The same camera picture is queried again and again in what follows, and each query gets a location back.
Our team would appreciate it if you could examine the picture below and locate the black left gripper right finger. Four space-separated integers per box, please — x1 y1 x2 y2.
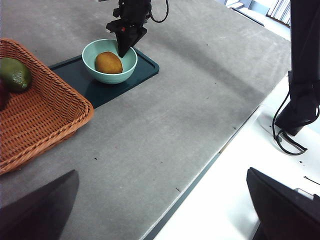
246 167 320 240

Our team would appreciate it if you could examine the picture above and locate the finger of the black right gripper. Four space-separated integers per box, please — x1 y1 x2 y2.
133 27 148 48
116 29 141 59

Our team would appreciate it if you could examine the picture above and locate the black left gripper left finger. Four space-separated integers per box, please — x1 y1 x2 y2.
0 169 81 240

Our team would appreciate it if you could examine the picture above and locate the brown kiwi fruit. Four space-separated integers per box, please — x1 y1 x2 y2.
94 51 124 75

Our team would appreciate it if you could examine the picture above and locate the teal ribbed bowl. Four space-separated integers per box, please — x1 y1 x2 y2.
81 38 139 85

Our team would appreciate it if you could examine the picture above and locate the dark teal rectangular tray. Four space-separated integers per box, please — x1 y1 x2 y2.
48 47 160 110

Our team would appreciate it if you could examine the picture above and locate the brown wicker basket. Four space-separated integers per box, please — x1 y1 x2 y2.
0 37 95 176

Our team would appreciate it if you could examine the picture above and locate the green avocado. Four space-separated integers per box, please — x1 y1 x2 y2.
0 57 33 93

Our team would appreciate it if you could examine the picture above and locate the dark purple round fruit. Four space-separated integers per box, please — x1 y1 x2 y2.
0 77 11 111

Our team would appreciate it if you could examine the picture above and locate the white slatted panel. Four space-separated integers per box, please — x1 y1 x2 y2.
266 0 292 26

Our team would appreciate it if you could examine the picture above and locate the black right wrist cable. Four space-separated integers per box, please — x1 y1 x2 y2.
149 0 170 24

